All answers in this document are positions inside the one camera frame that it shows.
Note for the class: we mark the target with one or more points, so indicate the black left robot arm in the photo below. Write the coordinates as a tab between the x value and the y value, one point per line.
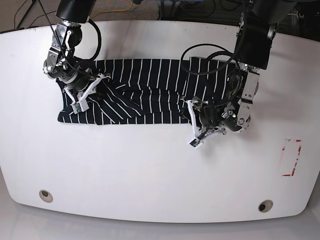
257	29

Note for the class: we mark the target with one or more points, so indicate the table grommet hole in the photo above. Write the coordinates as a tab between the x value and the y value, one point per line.
45	196
265	206

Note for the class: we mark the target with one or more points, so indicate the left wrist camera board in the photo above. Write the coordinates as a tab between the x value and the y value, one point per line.
196	143

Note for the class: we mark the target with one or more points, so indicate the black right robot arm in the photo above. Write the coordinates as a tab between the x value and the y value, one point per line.
61	64

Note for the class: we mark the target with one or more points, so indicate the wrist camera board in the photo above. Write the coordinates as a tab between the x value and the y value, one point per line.
196	143
80	106

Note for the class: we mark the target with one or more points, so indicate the right table grommet hole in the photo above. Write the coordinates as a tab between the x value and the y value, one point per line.
265	206

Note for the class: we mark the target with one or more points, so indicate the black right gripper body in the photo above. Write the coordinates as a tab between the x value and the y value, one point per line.
80	85

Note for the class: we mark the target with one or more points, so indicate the left table grommet hole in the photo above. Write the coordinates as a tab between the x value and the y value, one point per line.
45	196

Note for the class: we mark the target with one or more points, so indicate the red tape marking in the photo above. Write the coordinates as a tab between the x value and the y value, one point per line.
289	157

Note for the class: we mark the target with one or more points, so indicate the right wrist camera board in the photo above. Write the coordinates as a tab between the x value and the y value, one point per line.
80	106

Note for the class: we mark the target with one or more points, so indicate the navy white striped t-shirt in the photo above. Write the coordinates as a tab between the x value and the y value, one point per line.
146	91

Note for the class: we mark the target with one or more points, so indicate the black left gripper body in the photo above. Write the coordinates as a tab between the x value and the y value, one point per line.
209	116

